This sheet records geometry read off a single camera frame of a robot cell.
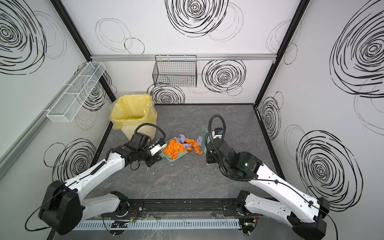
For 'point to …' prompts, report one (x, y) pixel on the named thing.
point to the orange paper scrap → (173, 148)
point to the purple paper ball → (199, 140)
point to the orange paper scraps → (194, 144)
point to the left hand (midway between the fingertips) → (160, 155)
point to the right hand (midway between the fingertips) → (205, 151)
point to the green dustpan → (168, 156)
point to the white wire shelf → (66, 107)
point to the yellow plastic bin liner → (132, 110)
